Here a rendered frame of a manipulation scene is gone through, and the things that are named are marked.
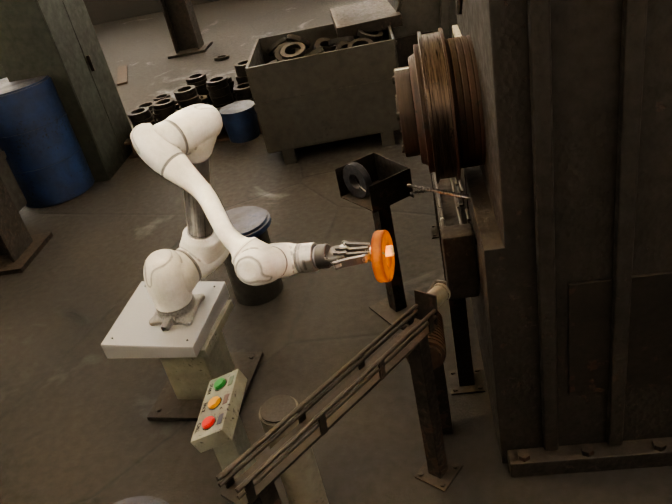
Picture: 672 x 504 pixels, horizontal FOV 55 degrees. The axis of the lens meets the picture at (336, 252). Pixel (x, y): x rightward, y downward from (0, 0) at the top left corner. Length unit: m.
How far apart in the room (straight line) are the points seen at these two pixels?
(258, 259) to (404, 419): 1.03
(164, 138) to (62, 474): 1.44
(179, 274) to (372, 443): 0.96
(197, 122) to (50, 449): 1.55
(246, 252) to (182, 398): 1.21
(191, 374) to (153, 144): 1.04
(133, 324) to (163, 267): 0.32
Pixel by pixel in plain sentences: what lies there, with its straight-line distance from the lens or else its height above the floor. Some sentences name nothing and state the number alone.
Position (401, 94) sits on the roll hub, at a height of 1.21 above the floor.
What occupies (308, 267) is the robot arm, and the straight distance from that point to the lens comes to 1.96.
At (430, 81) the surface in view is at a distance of 1.91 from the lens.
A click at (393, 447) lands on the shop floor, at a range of 2.48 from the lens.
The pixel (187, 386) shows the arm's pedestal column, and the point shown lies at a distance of 2.84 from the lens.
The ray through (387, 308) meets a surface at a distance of 3.08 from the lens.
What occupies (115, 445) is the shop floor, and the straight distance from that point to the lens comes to 2.90.
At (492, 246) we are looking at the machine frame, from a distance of 1.82.
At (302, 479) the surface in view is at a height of 0.27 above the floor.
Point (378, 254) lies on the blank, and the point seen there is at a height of 0.87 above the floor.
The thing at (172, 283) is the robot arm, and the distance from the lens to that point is 2.54.
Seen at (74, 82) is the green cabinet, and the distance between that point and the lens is 5.32.
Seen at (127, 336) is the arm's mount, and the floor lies 0.42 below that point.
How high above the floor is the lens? 1.86
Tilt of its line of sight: 31 degrees down
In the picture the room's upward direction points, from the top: 13 degrees counter-clockwise
